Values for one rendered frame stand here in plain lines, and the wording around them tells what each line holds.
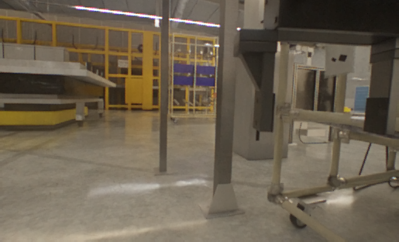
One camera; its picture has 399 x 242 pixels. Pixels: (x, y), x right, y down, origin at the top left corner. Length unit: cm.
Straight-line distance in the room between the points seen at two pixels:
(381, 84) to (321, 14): 11
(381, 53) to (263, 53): 14
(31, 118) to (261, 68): 333
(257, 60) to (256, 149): 151
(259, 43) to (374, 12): 11
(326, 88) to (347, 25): 262
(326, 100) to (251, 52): 267
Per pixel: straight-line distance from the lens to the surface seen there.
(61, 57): 767
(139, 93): 798
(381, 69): 29
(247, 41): 21
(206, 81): 414
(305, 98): 263
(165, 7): 139
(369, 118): 30
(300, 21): 22
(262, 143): 172
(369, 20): 26
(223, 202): 92
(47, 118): 336
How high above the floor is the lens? 48
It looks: 5 degrees down
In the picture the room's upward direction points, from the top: 2 degrees clockwise
